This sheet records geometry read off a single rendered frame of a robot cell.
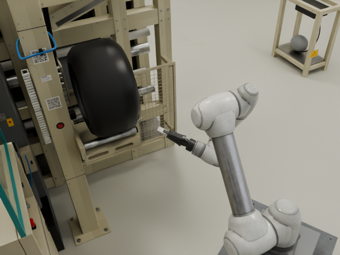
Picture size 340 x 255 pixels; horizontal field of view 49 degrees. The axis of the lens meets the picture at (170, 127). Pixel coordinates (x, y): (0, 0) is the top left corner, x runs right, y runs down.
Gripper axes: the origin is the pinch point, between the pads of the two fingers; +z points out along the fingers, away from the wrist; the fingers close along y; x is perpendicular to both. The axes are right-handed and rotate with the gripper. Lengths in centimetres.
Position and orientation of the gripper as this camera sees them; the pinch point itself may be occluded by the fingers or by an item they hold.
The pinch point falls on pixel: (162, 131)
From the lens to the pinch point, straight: 216.6
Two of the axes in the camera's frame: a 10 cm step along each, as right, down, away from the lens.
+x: 4.0, -8.2, 4.1
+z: -8.9, -4.5, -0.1
